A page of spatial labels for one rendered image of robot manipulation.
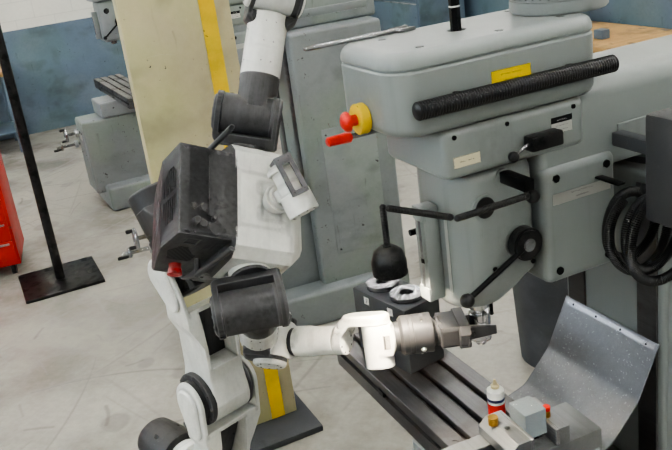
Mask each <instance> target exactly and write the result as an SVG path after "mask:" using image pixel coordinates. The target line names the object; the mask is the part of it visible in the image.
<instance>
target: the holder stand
mask: <svg viewBox="0 0 672 450"><path fill-rule="evenodd" d="M353 292H354V300H355V307H356V312H369V311H386V312H387V313H388V314H389V319H390V321H391V322H395V321H396V319H397V318H398V316H401V315H408V314H415V313H423V312H429V314H430V317H432V318H433V317H434V313H438V312H440V307H439V299H437V300H434V301H433V302H429V301H428V300H426V299H425V298H423V297H422V296H421V291H420V286H417V285H413V284H410V283H408V282H405V281H403V280H401V279H397V280H392V281H381V280H377V279H375V278H374V277H371V278H370V279H368V280H367V282H365V283H362V284H360V285H358V286H356V287H354V288H353ZM358 330H359V337H360V345H361V347H362V348H364V346H363V343H362V337H361V336H362V335H361V327H358ZM394 356H395V366H397V367H399V368H401V369H403V370H404V371H406V372H408V373H410V374H413V373H415V372H417V371H419V370H421V369H422V368H424V367H426V366H428V365H430V364H432V363H434V362H435V361H437V360H439V359H441V358H443V357H444V349H443V348H442V347H441V345H439V346H438V345H437V344H436V345H435V351H434V352H427V353H423V354H421V353H420V354H412V355H404V354H402V353H401V351H396V352H395V354H394Z"/></svg>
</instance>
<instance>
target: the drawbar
mask: <svg viewBox="0 0 672 450"><path fill-rule="evenodd" d="M457 5H460V3H459V0H448V6H457ZM449 18H450V29H451V32H455V31H462V28H461V16H460V6H459V7H455V8H449Z"/></svg>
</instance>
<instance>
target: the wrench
mask: <svg viewBox="0 0 672 450"><path fill-rule="evenodd" d="M411 30H416V26H409V27H408V25H402V26H397V27H393V28H389V29H388V30H383V31H378V32H372V33H367V34H364V35H359V36H354V37H350V38H345V39H340V40H335V41H330V42H326V43H321V44H316V45H311V46H307V47H303V51H312V50H317V49H321V48H326V47H331V46H336V45H340V44H345V43H350V42H354V41H359V40H364V39H369V38H373V37H378V36H383V35H387V34H392V33H395V32H396V33H401V32H407V31H411Z"/></svg>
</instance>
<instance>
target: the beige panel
mask: <svg viewBox="0 0 672 450"><path fill-rule="evenodd" d="M112 2H113V6H114V11H115V16H116V21H117V25H118V30H119V35H120V40H121V44H122V49H123V54H124V59H125V63H126V68H127V73H128V77H129V82H130V87H131V92H132V96H133V101H134V106H135V111H136V115H137V120H138V125H139V130H140V134H141V139H142V144H143V148H144V153H145V158H146V163H147V167H148V172H149V177H150V182H151V184H152V183H155V182H158V178H159V174H160V170H161V165H162V161H163V160H164V159H165V158H166V157H167V156H168V155H169V154H170V153H171V152H172V150H173V149H174V148H175V147H176V146H177V145H178V144H179V143H180V142H182V143H187V144H192V145H197V146H202V147H206V148H207V147H208V146H209V145H210V144H211V143H212V142H213V141H214V140H213V138H212V128H211V116H212V107H213V102H214V101H213V100H214V97H215V94H217V93H218V90H225V92H229V93H236V94H238V88H239V76H240V66H239V60H238V54H237V48H236V42H235V36H234V30H233V24H232V18H231V12H230V6H229V0H112ZM211 296H212V294H211V287H210V285H209V286H207V287H205V288H203V289H201V290H199V291H197V292H195V293H193V294H191V295H189V296H187V297H184V301H185V304H186V307H187V308H188V307H190V306H192V305H194V304H196V303H198V302H200V301H202V300H204V299H207V298H209V297H211ZM248 361H249V362H250V363H251V365H252V366H253V368H254V370H255V373H256V376H257V381H258V391H259V401H260V416H259V419H258V422H257V426H256V429H255V432H254V435H253V437H252V440H251V443H250V450H274V449H277V448H279V447H282V446H285V445H287V444H290V443H292V442H295V441H298V440H300V439H303V438H305V437H308V436H310V435H313V434H316V433H318V432H321V431H323V425H322V424H321V423H320V421H319V420H318V419H317V418H316V417H315V416H314V414H313V413H312V412H311V411H310V410H309V408H308V407H307V406H306V405H305V404H304V403H303V401H302V400H301V399H300V398H299V397H298V395H297V394H296V393H295V392H294V390H293V384H292V378H291V372H290V366H289V360H288V359H287V365H286V367H285V368H283V369H266V368H260V367H257V366H255V365H254V364H253V361H250V360H248Z"/></svg>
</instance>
